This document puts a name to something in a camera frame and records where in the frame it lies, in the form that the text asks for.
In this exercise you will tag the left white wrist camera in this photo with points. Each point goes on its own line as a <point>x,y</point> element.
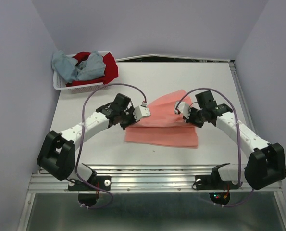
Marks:
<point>141,112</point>

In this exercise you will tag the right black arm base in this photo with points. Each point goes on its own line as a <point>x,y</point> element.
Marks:
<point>209,182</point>

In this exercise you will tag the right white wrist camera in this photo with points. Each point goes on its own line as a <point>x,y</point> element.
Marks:
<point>182,108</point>

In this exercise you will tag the aluminium mounting rail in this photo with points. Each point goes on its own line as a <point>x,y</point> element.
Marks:
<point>131,179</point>

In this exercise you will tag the red skirt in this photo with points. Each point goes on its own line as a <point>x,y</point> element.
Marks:
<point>110,72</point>

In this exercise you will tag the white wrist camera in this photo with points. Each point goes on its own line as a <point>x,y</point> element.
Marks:
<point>182,108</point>
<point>141,112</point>

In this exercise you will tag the light blue denim skirt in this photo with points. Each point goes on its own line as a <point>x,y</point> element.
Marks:
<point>70,69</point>

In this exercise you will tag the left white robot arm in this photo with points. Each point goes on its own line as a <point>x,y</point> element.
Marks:
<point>58,152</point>

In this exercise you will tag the pink pleated skirt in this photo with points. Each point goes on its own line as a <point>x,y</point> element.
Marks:
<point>164,127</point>

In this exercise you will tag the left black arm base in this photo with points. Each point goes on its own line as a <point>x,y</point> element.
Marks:
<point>93,183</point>

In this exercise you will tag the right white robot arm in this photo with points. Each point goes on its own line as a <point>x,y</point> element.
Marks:
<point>266,161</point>

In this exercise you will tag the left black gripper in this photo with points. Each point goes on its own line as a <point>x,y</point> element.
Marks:
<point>132,120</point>

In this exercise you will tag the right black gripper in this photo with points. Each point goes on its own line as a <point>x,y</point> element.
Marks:
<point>190,120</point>

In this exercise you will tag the white plastic basket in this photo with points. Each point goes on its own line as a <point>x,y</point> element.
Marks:
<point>60,84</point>

